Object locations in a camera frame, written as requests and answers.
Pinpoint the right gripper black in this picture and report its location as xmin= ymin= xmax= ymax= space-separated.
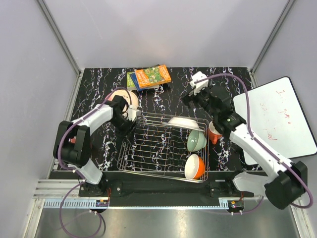
xmin=180 ymin=84 xmax=217 ymax=119

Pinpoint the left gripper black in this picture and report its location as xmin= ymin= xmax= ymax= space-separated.
xmin=109 ymin=115 xmax=138 ymax=145

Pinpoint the white paper plate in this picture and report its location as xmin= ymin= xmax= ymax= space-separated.
xmin=166 ymin=117 xmax=200 ymax=130

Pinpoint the pink cream floral plate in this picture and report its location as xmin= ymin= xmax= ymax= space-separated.
xmin=108 ymin=89 xmax=139 ymax=109

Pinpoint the pale green ceramic bowl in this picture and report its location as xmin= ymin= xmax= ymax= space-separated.
xmin=187 ymin=130 xmax=207 ymax=152

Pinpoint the orange bowl white inside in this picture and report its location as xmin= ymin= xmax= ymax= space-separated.
xmin=184 ymin=154 xmax=205 ymax=179

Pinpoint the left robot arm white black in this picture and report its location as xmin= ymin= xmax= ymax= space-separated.
xmin=53 ymin=95 xmax=140 ymax=196

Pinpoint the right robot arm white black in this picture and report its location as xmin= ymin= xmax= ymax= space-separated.
xmin=182 ymin=86 xmax=314 ymax=209

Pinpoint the orange ceramic mug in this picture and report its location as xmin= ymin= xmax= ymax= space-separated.
xmin=208 ymin=121 xmax=222 ymax=145

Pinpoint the green book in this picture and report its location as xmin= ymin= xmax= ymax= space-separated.
xmin=126 ymin=72 xmax=136 ymax=91

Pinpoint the pink plastic cup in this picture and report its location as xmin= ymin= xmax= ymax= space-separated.
xmin=69 ymin=136 xmax=76 ymax=144

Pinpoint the blue book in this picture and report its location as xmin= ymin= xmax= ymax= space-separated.
xmin=130 ymin=73 xmax=141 ymax=92

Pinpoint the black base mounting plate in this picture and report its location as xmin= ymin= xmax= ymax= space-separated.
xmin=78 ymin=171 xmax=254 ymax=207

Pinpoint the white dry erase board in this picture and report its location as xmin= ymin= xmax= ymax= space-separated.
xmin=233 ymin=76 xmax=317 ymax=159

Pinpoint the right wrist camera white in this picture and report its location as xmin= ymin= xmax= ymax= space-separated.
xmin=189 ymin=71 xmax=209 ymax=96

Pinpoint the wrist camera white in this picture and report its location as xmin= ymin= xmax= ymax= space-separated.
xmin=189 ymin=71 xmax=209 ymax=96
xmin=123 ymin=107 xmax=141 ymax=121

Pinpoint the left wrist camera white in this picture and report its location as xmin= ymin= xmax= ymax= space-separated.
xmin=123 ymin=107 xmax=141 ymax=121

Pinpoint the steel wire dish rack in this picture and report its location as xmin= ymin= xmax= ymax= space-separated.
xmin=117 ymin=112 xmax=209 ymax=183

